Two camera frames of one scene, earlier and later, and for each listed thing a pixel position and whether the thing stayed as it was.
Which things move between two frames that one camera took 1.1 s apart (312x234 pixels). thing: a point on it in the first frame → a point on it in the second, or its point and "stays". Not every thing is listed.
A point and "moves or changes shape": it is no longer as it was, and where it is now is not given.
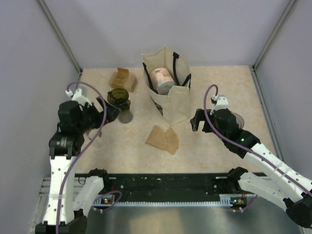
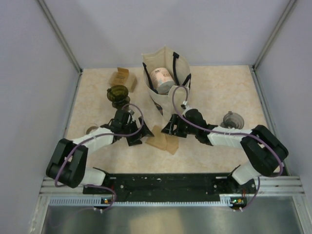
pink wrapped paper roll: [162, 80] stays
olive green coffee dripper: [119, 98] moves or changes shape
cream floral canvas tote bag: [168, 79] stays
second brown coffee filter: [172, 141] stays
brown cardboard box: [123, 79] stays
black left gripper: [100, 114] → [144, 132]
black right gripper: [200, 116] → [175, 120]
